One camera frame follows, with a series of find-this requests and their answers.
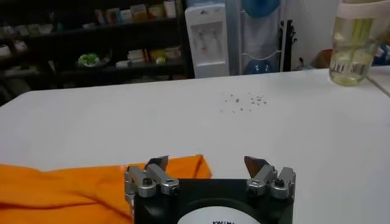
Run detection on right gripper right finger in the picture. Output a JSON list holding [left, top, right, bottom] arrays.
[[243, 155, 297, 200]]

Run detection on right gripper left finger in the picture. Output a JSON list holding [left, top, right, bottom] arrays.
[[124, 155, 180, 203]]

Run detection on orange t-shirt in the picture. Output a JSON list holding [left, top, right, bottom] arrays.
[[0, 154, 213, 224]]

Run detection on scattered dark crumbs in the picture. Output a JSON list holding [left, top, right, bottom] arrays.
[[219, 92, 268, 114]]

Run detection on grey plastic bag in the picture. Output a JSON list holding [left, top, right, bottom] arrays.
[[292, 57, 316, 72]]

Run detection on yellow green medicine box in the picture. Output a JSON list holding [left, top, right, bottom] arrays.
[[149, 50, 167, 61]]

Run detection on black upright stand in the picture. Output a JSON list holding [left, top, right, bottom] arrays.
[[279, 19, 298, 73]]

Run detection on glass bowl with green fruit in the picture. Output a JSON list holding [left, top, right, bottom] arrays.
[[76, 51, 112, 68]]

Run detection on white water dispenser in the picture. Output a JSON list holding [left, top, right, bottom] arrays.
[[185, 2, 230, 79]]

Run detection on white metal jug rack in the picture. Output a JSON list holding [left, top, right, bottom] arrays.
[[239, 0, 283, 75]]

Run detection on clear green-lidded drinking bottle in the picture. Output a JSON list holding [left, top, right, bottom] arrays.
[[328, 0, 390, 87]]

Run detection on black shelving unit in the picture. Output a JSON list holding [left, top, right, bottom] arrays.
[[0, 0, 196, 106]]

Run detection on white blue medicine box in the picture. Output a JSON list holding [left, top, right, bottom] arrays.
[[119, 9, 132, 23]]

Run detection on white tan medicine box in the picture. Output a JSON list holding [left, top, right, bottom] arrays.
[[130, 3, 149, 21]]

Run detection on blue white bag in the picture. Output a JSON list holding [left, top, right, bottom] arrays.
[[372, 42, 390, 66]]

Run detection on white paper cup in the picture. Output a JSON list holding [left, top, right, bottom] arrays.
[[163, 0, 177, 18]]

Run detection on blue labelled water jug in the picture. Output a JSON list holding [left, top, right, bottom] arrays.
[[186, 0, 225, 7]]

